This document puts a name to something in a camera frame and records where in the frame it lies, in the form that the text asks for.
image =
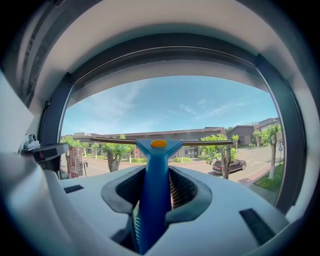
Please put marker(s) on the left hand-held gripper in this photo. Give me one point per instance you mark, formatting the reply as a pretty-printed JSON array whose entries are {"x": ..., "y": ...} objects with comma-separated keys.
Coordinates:
[{"x": 32, "y": 142}]

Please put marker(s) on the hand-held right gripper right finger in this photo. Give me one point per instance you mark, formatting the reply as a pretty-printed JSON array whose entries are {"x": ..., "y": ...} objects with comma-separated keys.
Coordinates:
[{"x": 225, "y": 200}]

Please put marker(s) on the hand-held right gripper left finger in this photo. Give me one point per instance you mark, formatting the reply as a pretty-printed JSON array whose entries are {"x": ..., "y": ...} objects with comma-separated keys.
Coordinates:
[{"x": 117, "y": 185}]

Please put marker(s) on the blue squeegee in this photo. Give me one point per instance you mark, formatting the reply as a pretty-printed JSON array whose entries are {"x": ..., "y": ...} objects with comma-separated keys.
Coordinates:
[{"x": 155, "y": 180}]

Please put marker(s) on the large window glass pane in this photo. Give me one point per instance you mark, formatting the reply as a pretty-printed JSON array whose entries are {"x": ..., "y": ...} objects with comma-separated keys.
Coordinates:
[{"x": 162, "y": 105}]

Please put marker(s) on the dark red sign board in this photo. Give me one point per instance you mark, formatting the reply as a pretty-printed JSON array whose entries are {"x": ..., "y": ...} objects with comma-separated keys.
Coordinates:
[{"x": 75, "y": 160}]

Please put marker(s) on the black car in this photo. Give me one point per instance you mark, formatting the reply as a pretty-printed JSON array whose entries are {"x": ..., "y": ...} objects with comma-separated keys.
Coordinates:
[{"x": 235, "y": 165}]

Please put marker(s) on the small brown building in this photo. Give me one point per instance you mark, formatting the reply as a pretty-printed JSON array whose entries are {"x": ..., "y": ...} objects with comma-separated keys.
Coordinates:
[{"x": 245, "y": 133}]

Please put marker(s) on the round blue road sign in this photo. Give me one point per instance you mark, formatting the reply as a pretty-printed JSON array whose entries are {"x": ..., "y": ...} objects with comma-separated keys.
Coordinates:
[{"x": 280, "y": 149}]

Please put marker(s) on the dark brown building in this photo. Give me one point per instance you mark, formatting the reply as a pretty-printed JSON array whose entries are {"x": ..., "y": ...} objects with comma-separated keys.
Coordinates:
[{"x": 175, "y": 133}]

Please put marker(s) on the window with dark frame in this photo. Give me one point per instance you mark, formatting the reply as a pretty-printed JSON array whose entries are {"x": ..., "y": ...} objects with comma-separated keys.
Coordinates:
[{"x": 287, "y": 125}]

